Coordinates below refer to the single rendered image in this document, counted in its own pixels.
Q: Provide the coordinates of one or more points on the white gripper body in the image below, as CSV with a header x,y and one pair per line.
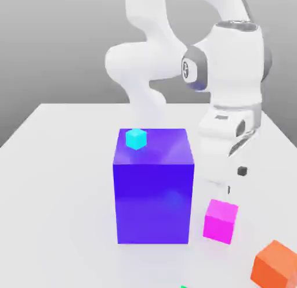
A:
x,y
220,160

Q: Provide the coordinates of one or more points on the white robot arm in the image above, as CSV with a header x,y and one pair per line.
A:
x,y
234,67

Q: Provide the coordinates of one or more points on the small magenta cube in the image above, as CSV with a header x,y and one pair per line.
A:
x,y
219,225

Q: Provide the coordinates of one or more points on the large blue box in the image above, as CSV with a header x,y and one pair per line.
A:
x,y
153,199

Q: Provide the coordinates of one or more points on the small cyan cube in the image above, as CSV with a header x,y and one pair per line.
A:
x,y
136,139

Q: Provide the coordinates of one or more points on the small orange cube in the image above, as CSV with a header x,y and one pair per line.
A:
x,y
276,264

